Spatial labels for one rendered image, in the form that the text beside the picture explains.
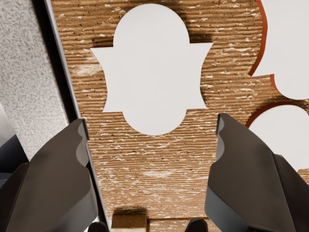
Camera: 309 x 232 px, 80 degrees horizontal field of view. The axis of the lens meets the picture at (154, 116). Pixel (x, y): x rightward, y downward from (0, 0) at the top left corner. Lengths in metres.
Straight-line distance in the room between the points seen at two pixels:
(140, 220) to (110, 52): 0.27
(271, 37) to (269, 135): 0.12
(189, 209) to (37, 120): 0.28
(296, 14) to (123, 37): 0.16
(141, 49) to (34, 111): 0.18
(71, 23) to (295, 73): 0.24
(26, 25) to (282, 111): 0.30
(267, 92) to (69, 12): 0.23
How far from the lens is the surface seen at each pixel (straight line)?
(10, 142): 0.73
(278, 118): 0.27
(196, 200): 0.35
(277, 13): 0.22
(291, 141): 0.30
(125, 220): 0.36
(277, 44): 0.23
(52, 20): 0.25
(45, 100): 0.29
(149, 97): 0.21
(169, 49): 0.20
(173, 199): 0.34
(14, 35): 0.28
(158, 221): 0.39
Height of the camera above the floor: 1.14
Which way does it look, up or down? 62 degrees down
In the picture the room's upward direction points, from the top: 180 degrees clockwise
